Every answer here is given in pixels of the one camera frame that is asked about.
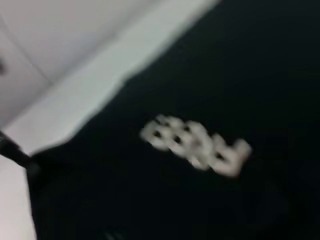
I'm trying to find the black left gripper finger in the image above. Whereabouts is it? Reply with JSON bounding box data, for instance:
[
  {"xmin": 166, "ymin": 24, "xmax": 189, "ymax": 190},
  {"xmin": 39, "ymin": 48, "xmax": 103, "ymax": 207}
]
[{"xmin": 0, "ymin": 129, "xmax": 41, "ymax": 176}]

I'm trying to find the black shirt with FREE print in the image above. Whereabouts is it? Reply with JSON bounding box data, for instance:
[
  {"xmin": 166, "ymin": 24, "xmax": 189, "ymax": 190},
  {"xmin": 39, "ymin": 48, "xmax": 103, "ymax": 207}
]
[{"xmin": 27, "ymin": 0, "xmax": 320, "ymax": 240}]

